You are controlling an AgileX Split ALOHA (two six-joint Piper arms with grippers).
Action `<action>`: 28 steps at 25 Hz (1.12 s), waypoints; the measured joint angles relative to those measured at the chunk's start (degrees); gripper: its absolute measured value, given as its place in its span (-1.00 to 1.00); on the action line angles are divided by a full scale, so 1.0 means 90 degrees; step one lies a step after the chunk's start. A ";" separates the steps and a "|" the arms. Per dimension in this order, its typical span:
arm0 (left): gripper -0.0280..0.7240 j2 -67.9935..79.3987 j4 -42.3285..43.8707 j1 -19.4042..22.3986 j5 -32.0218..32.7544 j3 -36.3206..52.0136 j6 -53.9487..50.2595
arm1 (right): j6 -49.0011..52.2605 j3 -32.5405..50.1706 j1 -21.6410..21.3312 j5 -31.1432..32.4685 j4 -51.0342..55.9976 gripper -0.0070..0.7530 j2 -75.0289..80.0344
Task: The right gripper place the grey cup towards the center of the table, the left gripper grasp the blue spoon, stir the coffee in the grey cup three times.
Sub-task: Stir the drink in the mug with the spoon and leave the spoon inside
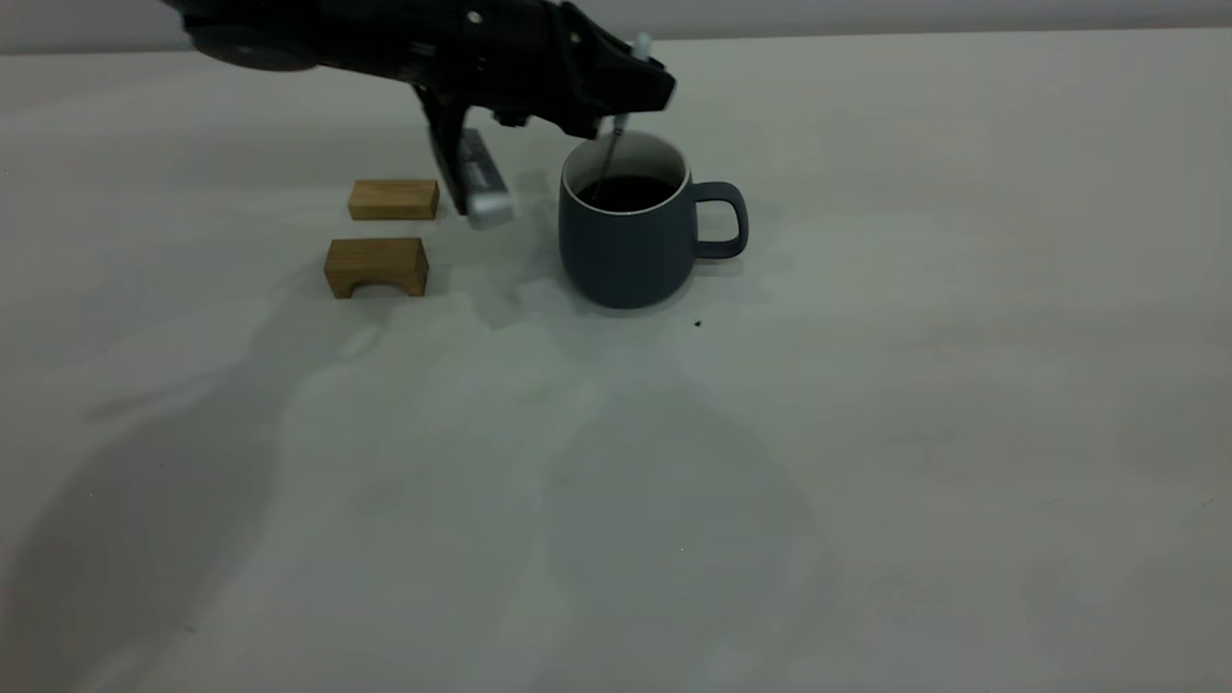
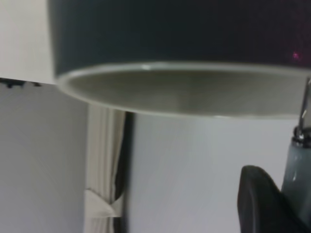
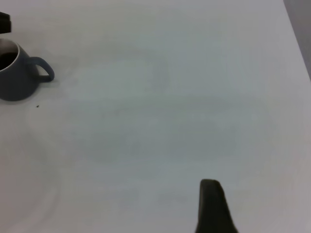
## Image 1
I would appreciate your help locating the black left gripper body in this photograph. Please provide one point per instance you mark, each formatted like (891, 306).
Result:
(500, 58)

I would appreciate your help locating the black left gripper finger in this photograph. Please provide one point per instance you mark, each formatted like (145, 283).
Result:
(616, 77)
(585, 120)

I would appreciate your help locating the flat rectangular wooden block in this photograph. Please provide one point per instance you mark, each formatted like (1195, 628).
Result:
(395, 200)

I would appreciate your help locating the arched wooden block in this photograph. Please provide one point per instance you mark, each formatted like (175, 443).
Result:
(375, 258)

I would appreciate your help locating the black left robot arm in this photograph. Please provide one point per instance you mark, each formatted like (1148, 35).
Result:
(289, 29)

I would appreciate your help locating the dark grey ceramic cup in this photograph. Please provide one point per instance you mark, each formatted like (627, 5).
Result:
(621, 255)

